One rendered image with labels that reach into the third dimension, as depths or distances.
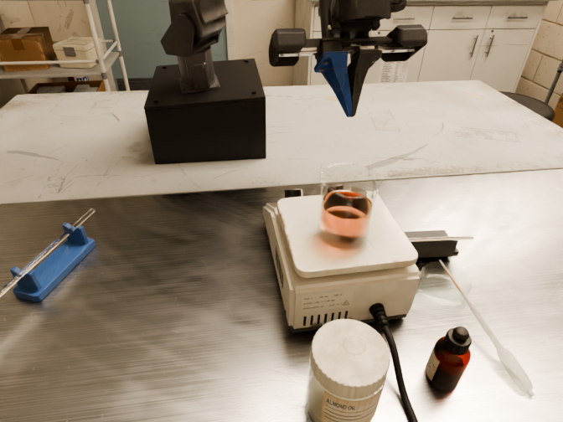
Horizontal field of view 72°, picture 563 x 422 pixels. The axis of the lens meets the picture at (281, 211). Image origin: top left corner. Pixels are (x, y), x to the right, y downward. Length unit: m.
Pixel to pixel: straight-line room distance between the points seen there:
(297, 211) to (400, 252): 0.11
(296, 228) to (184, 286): 0.15
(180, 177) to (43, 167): 0.24
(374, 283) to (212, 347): 0.17
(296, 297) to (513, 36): 3.17
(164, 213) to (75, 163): 0.23
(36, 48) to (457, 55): 2.65
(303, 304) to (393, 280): 0.09
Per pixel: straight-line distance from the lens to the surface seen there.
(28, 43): 2.57
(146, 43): 3.36
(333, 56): 0.49
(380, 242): 0.39
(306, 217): 0.41
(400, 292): 0.41
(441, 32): 3.12
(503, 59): 3.44
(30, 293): 0.51
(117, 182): 0.68
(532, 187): 0.75
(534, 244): 0.62
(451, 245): 0.52
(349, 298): 0.39
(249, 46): 3.35
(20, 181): 0.75
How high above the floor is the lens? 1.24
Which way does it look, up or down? 36 degrees down
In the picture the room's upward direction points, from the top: 1 degrees clockwise
